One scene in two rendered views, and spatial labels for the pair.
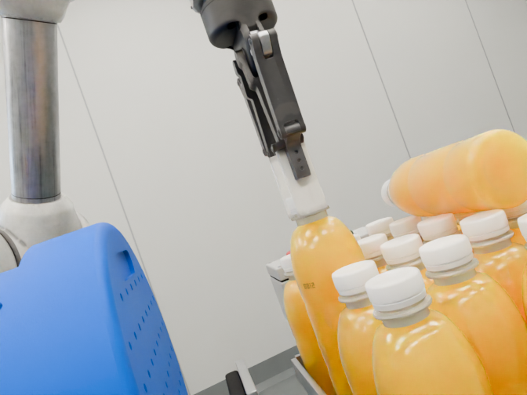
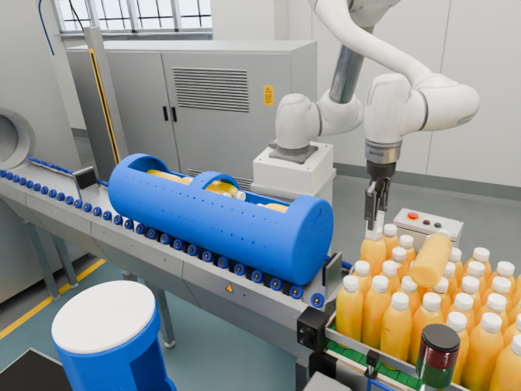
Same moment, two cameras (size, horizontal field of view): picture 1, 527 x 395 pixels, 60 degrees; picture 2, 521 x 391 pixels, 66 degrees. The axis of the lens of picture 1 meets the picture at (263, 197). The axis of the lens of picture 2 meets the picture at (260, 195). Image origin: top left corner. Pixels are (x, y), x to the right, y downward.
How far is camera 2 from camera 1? 0.92 m
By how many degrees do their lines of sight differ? 53
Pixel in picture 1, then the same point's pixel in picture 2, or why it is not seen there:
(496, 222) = (407, 285)
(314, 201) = (371, 237)
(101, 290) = (295, 235)
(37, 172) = (341, 91)
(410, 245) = (388, 270)
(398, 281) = (346, 283)
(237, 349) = (476, 165)
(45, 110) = (353, 66)
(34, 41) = not seen: hidden behind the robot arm
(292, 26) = not seen: outside the picture
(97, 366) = (287, 250)
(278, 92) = (367, 208)
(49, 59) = not seen: hidden behind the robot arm
